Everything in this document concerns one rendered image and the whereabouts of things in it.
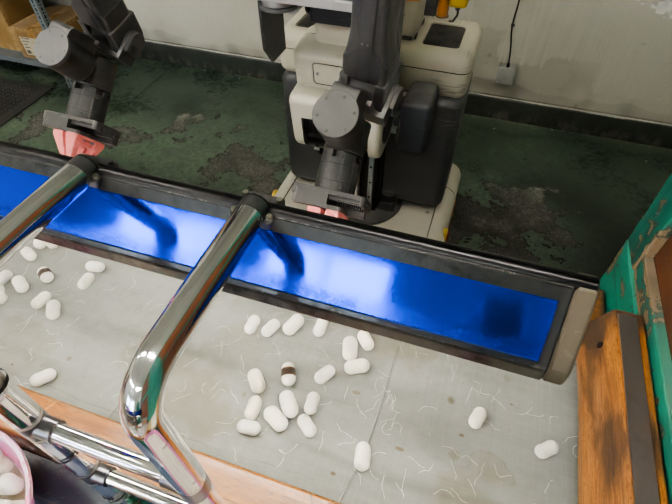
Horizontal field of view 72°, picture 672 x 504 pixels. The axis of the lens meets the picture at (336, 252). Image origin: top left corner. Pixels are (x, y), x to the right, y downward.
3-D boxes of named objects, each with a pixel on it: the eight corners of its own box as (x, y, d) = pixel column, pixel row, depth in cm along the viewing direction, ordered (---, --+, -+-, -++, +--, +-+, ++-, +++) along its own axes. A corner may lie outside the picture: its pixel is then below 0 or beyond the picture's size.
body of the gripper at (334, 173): (362, 211, 60) (375, 156, 60) (289, 194, 63) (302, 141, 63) (368, 217, 67) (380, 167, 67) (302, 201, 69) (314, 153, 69)
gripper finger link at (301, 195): (326, 266, 61) (344, 197, 61) (276, 253, 62) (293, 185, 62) (336, 267, 68) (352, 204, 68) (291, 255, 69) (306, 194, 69)
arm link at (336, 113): (405, 92, 65) (349, 72, 67) (402, 54, 54) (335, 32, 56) (371, 170, 66) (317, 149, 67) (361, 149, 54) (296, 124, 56)
